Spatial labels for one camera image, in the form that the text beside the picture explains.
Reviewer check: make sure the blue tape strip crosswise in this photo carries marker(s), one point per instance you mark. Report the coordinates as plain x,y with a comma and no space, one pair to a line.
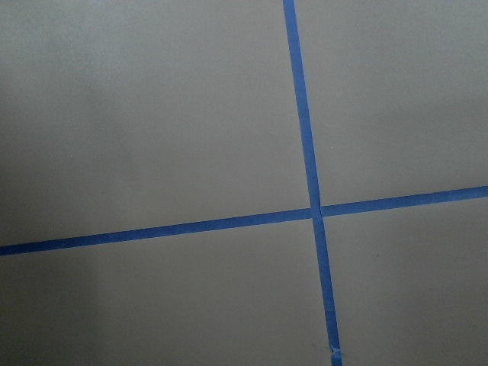
359,207

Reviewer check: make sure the blue tape strip lengthwise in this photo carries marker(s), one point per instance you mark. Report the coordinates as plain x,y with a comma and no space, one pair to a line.
306,133

